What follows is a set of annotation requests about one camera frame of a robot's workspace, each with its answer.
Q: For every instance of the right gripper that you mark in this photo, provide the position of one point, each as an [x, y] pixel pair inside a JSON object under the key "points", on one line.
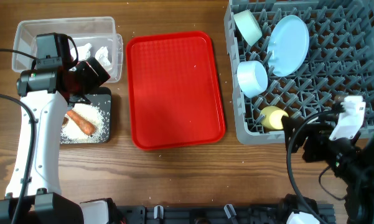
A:
{"points": [[317, 139]]}

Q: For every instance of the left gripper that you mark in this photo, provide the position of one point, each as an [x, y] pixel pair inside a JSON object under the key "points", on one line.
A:
{"points": [[94, 81]]}

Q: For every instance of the white tissue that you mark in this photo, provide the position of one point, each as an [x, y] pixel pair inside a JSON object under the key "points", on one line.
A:
{"points": [[83, 52], [102, 56]]}

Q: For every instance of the yellow cup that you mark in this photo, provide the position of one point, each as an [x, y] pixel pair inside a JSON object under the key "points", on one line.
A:
{"points": [[273, 117]]}

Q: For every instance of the orange carrot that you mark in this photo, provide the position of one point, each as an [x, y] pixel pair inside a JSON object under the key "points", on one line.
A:
{"points": [[85, 126]]}

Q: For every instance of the white rice pile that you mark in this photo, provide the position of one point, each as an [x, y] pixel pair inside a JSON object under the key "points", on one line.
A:
{"points": [[71, 134]]}

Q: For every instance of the light blue bowl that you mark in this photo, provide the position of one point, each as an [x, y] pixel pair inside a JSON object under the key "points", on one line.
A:
{"points": [[252, 78]]}

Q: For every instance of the light blue plate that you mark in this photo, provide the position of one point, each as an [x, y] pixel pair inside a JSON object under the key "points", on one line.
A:
{"points": [[288, 45]]}

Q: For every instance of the green bowl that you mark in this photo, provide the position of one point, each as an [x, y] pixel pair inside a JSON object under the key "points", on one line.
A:
{"points": [[248, 27]]}

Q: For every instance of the brown food lump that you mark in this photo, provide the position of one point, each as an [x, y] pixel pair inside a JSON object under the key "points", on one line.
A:
{"points": [[65, 121]]}

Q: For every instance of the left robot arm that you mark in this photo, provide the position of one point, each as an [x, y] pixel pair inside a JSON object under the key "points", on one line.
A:
{"points": [[55, 82]]}

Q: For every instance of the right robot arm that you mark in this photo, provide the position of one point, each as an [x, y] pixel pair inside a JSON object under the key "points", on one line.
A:
{"points": [[355, 168]]}

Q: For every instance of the black waste tray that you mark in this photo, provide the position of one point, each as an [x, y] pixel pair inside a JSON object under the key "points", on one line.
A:
{"points": [[102, 99]]}

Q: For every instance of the grey dishwasher rack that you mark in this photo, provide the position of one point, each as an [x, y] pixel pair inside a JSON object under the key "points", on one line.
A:
{"points": [[340, 61]]}

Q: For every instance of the clear plastic bin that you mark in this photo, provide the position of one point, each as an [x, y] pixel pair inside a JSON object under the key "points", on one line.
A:
{"points": [[99, 31]]}

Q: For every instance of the red serving tray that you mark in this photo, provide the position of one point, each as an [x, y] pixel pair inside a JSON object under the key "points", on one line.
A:
{"points": [[174, 95]]}

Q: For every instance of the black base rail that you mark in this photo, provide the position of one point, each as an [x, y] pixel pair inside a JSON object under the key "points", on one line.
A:
{"points": [[252, 214]]}

